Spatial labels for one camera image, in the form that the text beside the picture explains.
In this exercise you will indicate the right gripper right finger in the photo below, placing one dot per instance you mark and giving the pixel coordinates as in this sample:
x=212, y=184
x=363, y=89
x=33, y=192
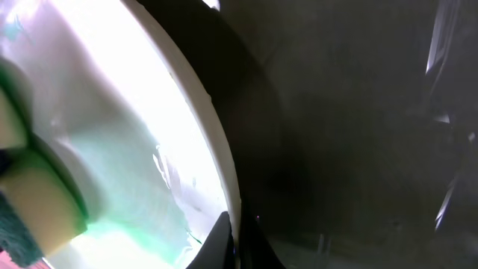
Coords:
x=254, y=250

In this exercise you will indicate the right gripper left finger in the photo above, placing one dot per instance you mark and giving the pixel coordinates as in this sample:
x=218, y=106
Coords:
x=218, y=251

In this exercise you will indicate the white plate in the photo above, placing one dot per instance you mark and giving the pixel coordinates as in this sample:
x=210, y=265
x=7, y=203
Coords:
x=119, y=106

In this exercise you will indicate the green yellow sponge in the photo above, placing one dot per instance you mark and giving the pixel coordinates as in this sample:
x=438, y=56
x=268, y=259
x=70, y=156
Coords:
x=40, y=210

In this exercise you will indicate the black serving tray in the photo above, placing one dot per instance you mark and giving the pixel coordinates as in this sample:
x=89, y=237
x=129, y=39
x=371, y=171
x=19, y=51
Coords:
x=352, y=124

